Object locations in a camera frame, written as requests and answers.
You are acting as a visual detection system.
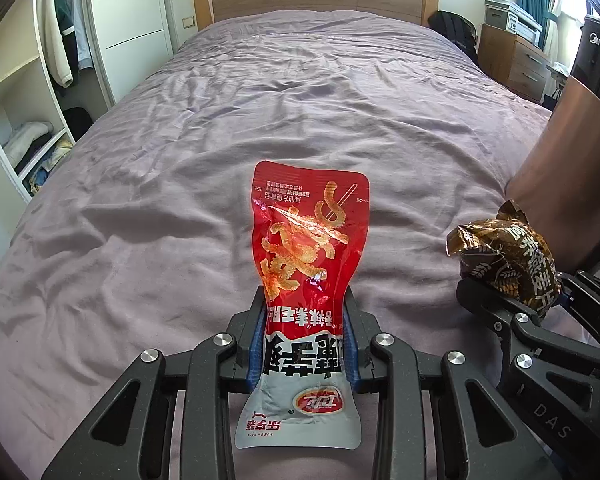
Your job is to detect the brown oat snack packet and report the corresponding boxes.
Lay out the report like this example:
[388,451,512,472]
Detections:
[445,200,562,318]

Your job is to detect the red white spicy snack pouch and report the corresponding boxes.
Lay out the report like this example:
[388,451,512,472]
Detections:
[235,160,370,450]

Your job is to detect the black and pink kettle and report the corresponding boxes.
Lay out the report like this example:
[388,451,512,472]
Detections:
[506,15,600,271]

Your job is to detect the purple bed sheet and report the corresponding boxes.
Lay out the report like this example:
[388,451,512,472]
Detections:
[0,11,552,479]

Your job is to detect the wooden nightstand drawers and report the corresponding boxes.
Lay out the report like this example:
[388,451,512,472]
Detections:
[478,24,550,103]

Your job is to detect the grey printer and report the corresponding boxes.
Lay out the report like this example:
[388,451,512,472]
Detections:
[484,0,543,47]

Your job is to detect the black backpack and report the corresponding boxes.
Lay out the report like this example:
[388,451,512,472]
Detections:
[427,11,478,64]

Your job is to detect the folded clothes on shelf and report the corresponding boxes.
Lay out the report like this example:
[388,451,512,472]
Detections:
[3,122,53,168]

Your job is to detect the white hanging jacket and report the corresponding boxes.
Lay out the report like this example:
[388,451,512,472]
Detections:
[35,0,73,88]

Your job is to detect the white wardrobe shelf unit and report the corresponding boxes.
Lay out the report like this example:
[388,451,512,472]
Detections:
[0,0,173,206]

